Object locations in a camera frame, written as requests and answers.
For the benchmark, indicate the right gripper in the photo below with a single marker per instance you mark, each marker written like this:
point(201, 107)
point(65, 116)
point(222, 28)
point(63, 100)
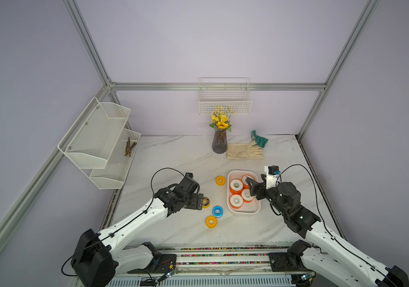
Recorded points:
point(261, 187)

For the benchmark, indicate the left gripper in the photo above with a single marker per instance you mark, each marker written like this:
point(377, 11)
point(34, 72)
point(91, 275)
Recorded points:
point(194, 205)

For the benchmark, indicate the small black yellow tape roll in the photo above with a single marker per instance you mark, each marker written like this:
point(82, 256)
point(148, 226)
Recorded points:
point(206, 203)

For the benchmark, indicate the orange sealing tape roll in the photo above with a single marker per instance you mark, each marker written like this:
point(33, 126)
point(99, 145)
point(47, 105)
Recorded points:
point(236, 201)
point(246, 196)
point(236, 186)
point(245, 180)

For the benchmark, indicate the blue sealing tape roll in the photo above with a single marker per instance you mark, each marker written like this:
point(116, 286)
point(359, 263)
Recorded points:
point(217, 212)

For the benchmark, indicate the yellow sealing tape roll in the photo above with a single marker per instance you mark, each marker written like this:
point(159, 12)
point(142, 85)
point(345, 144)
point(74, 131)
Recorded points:
point(220, 180)
point(211, 222)

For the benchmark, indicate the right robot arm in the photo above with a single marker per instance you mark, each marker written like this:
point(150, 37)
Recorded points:
point(321, 249)

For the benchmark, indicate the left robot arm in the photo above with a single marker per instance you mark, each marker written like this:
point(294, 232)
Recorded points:
point(101, 256)

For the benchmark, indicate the white storage box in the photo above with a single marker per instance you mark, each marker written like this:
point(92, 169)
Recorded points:
point(247, 208)

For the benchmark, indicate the cream cotton glove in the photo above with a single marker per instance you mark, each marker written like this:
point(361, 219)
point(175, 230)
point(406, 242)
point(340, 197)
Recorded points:
point(245, 151)

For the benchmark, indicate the purple glass vase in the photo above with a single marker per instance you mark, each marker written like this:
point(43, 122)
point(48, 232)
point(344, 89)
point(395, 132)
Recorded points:
point(219, 143)

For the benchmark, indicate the yellow artificial flowers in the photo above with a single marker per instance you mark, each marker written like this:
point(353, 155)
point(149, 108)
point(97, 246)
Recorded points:
point(220, 118)

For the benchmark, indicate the brown sticks bundle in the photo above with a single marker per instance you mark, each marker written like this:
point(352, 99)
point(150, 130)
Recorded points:
point(130, 145)

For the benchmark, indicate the lower white mesh shelf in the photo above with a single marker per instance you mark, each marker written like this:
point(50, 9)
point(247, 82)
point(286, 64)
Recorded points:
point(113, 176)

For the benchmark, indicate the white mesh shelf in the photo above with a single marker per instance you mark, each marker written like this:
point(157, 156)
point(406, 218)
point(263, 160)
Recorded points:
point(113, 176)
point(93, 139)

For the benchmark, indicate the upper white mesh shelf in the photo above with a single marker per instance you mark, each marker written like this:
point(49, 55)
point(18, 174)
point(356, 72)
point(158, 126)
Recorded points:
point(93, 139)

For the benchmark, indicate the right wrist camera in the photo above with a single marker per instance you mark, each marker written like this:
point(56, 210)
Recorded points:
point(271, 175)

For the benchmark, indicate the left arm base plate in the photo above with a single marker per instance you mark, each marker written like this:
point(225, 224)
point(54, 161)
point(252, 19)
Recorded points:
point(160, 263)

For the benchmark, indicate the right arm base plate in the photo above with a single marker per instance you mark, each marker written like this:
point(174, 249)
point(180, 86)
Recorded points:
point(291, 259)

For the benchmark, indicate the white wire wall basket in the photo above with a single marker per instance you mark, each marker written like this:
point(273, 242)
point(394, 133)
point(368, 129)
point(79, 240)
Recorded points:
point(230, 94)

